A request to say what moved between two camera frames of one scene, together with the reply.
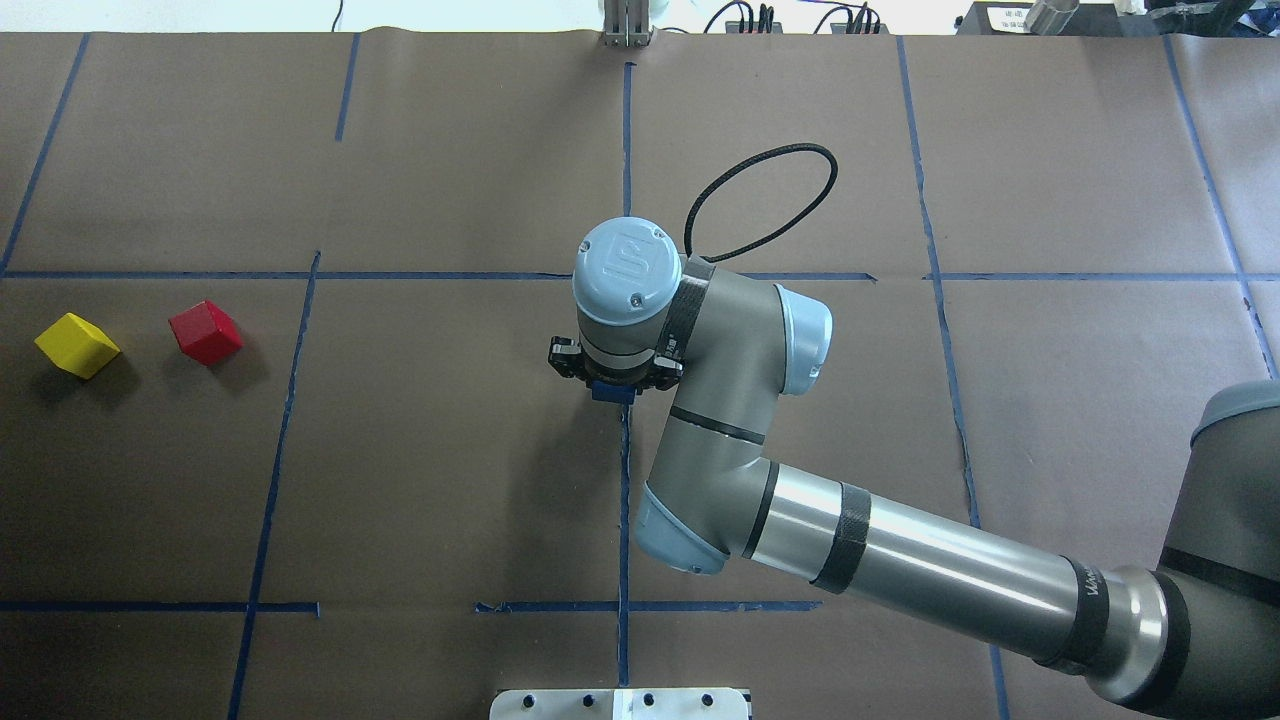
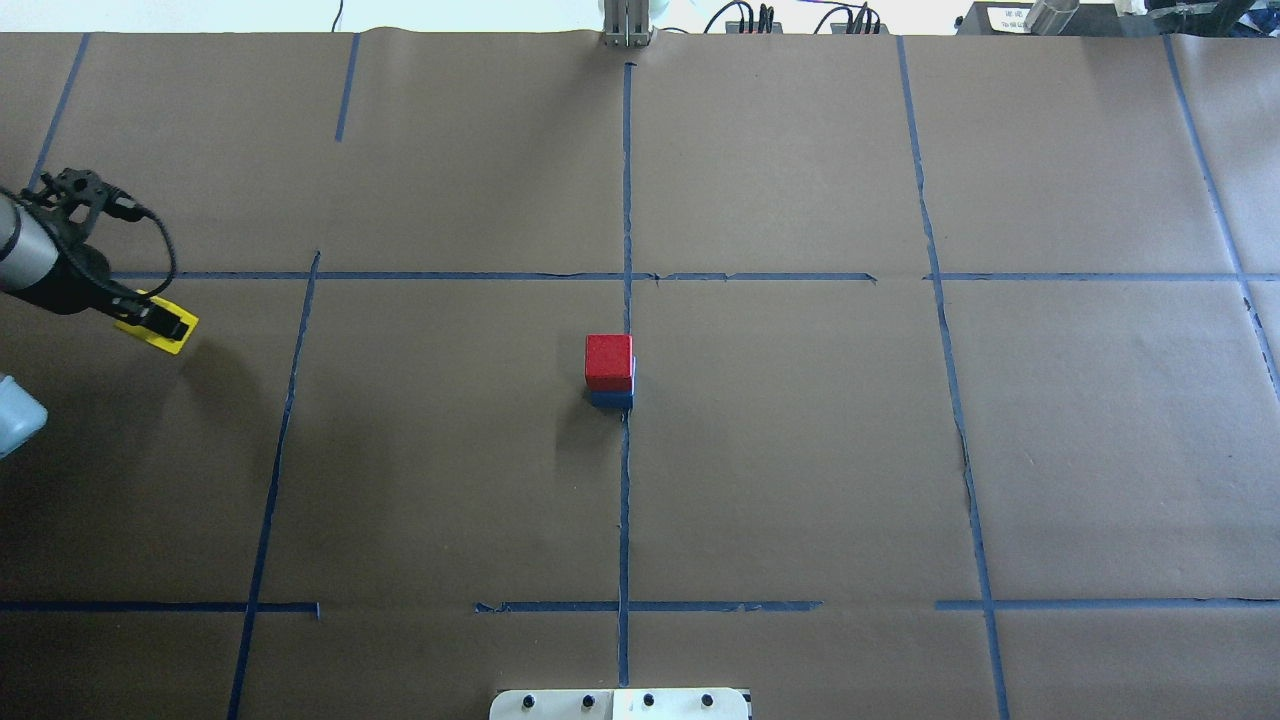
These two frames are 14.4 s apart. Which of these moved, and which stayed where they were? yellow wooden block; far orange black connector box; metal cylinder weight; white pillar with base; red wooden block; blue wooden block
Moved: yellow wooden block; red wooden block
Stayed: far orange black connector box; metal cylinder weight; blue wooden block; white pillar with base
